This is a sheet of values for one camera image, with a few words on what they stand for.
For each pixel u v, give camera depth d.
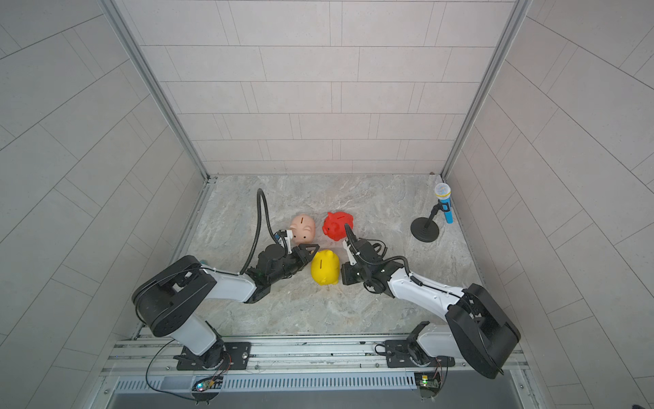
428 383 0.68
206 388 0.63
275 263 0.67
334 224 0.89
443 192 0.79
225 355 0.70
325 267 0.80
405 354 0.71
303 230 0.88
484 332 0.41
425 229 0.97
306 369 0.70
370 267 0.64
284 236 0.81
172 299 0.45
